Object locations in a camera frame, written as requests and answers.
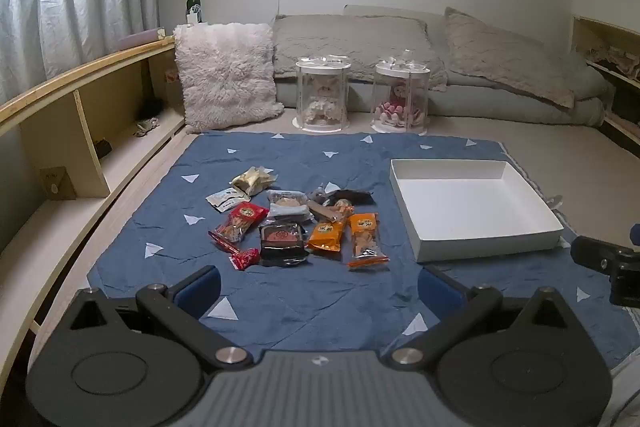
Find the small red wrapped candy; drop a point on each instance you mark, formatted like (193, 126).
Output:
(245, 258)

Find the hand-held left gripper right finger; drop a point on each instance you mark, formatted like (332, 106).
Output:
(440, 292)

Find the white doll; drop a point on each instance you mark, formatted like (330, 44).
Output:
(322, 99)

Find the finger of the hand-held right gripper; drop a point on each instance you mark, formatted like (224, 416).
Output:
(595, 254)

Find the wide beige textured pillow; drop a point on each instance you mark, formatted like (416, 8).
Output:
(350, 42)

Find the beige snack sachet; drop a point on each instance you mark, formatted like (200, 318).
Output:
(227, 198)

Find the grey curtain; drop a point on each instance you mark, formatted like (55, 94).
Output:
(75, 7)

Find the green glass bottle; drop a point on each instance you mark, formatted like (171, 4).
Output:
(193, 4)

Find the small beige ornament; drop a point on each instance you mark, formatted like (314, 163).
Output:
(145, 127)

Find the pink roll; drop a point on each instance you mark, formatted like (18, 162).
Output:
(140, 38)

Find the clear white mooncake packet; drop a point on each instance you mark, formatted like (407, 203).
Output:
(287, 204)

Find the pink doll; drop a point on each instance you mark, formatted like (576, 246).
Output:
(395, 104)

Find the small grey wrapped snack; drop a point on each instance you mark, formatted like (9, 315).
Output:
(316, 195)

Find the small black item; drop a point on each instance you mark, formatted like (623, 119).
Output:
(103, 149)

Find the blue blanket with white triangles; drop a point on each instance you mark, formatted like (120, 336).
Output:
(300, 299)

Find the brown snack packet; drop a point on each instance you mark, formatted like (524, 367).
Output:
(325, 211)

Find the clear case with pink doll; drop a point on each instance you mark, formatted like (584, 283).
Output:
(400, 94)

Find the brown card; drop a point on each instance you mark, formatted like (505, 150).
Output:
(57, 183)

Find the long orange clear snack packet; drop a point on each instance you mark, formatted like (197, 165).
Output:
(365, 239)

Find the white cardboard box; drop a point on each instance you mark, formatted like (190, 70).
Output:
(470, 202)

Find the wooden bedside shelf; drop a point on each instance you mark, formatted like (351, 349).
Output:
(65, 217)

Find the wooden frame with lace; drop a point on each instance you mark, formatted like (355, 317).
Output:
(610, 52)

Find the red snack packet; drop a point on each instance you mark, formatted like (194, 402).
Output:
(239, 222)

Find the black tray mooncake packet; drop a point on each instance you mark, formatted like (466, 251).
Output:
(282, 241)

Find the dark snack packet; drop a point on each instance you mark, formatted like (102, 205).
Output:
(352, 197)

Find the clear case with white doll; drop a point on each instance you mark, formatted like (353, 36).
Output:
(322, 92)

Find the fluffy white pillow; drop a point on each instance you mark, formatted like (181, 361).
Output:
(227, 74)

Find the cream yellow-print snack packet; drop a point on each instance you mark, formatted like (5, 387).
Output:
(252, 179)

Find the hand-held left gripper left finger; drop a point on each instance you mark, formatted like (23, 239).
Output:
(199, 291)

